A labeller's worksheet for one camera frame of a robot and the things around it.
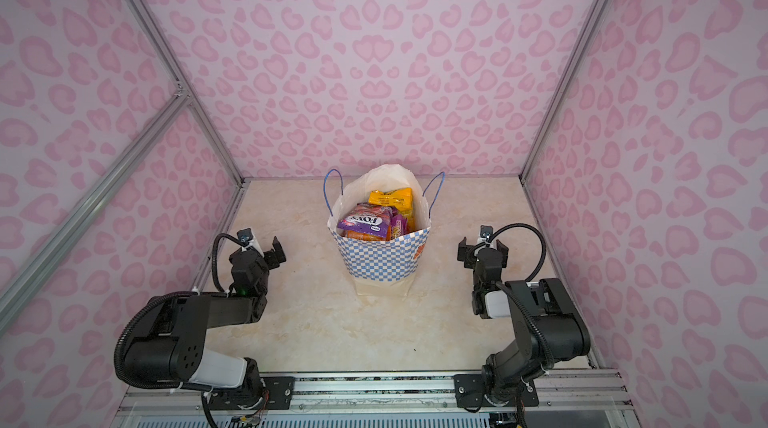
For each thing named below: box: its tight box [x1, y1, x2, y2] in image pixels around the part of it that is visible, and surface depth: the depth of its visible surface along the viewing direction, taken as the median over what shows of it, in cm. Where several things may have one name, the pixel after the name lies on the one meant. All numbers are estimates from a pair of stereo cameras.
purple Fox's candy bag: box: [337, 202, 399, 238], surface depth 82 cm
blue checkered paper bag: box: [324, 164, 446, 296], surface depth 81 cm
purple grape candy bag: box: [392, 214, 410, 239], surface depth 85 cm
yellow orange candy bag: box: [367, 187, 416, 232], surface depth 91 cm
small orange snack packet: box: [346, 226, 392, 242], surface depth 80 cm
